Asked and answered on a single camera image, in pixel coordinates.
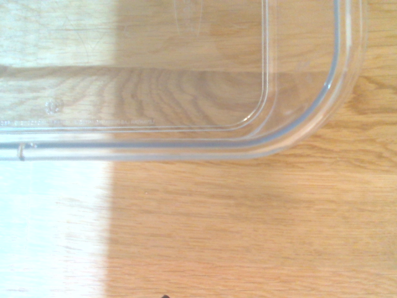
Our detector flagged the clear plastic container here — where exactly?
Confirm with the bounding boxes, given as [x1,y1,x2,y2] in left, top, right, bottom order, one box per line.
[0,0,368,162]

